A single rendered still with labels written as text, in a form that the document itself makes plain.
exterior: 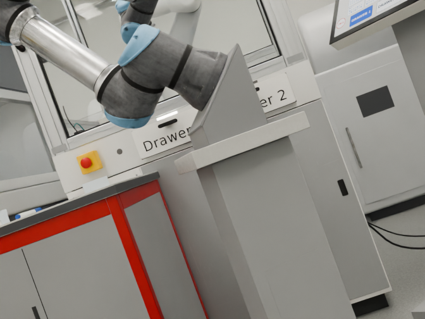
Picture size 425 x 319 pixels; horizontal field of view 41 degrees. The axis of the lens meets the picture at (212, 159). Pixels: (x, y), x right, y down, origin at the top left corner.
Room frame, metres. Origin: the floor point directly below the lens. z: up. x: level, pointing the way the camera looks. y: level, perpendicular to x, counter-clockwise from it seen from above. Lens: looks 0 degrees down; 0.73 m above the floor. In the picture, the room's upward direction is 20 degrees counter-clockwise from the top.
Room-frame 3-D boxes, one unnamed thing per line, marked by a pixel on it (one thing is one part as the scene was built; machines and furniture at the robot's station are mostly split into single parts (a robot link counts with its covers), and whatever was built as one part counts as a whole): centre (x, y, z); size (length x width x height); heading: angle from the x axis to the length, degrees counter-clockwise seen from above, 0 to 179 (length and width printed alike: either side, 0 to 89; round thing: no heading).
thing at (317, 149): (2.54, 0.00, 0.40); 1.03 x 0.95 x 0.80; 84
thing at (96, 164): (2.09, 0.43, 0.88); 0.07 x 0.05 x 0.07; 84
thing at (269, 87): (2.03, -0.21, 0.87); 0.29 x 0.02 x 0.11; 84
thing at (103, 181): (1.88, 0.40, 0.78); 0.12 x 0.08 x 0.04; 12
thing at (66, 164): (2.54, 0.01, 0.87); 1.02 x 0.95 x 0.14; 84
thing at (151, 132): (2.07, 0.10, 0.87); 0.29 x 0.02 x 0.11; 84
